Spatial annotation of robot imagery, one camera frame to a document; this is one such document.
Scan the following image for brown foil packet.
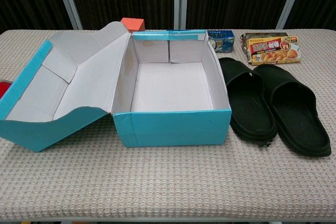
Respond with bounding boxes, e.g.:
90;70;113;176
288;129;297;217
240;32;289;49

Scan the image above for aluminium partition post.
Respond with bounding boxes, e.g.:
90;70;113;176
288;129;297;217
276;0;307;29
174;0;190;30
52;0;83;30

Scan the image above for yellow curry box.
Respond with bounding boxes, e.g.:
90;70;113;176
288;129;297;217
245;36;301;66

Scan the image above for light blue shoe box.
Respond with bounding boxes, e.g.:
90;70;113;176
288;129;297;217
0;21;232;153

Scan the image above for blue snack packet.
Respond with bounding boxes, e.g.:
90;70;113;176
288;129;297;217
206;29;236;53

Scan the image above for beige woven tablecloth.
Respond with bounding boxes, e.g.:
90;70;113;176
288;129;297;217
0;28;336;220

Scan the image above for black slipper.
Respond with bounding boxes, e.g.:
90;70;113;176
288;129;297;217
218;57;278;148
253;63;332;157

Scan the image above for red flat case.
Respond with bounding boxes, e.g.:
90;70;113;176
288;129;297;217
0;79;13;100

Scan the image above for orange cube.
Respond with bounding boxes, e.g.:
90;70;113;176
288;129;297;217
120;17;146;34

